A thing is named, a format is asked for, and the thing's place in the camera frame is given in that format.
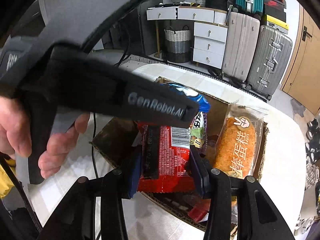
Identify silver grey suitcase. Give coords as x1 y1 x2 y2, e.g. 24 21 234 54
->
246 25 292 101

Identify black cable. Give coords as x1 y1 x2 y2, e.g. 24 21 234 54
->
89 19 132 240

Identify yellow black box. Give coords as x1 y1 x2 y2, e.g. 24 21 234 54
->
261 15 289 34

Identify purple grape candy bag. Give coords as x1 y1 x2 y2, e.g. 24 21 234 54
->
189 112 207 155

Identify red black wafer packet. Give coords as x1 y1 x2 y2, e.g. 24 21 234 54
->
137 124 195 193

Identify beige suitcase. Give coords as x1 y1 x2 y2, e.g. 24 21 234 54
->
222 12 260 82

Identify brown SF cardboard box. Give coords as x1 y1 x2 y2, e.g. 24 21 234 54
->
92 94 270 239

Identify person's left hand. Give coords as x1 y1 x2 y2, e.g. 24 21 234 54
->
1 96 90 185

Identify wooden door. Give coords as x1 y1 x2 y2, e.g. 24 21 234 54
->
281 6 319 115

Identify orange egg cake packet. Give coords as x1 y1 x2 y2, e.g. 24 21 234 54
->
213 103 265 179

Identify white drawer desk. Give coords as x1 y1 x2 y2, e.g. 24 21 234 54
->
146 6 228 69

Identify checked table cloth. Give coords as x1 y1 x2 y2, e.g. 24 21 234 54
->
28 63 306 239

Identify blue Oreo cookie packet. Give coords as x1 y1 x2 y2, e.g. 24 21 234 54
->
162 82 210 113

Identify stacked black shoe boxes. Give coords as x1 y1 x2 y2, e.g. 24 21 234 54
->
264 0 286 22

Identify red chocolate pie packet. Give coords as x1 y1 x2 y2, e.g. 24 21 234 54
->
188 199 210 223

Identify woven laundry basket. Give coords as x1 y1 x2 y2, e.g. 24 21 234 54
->
164 25 191 63

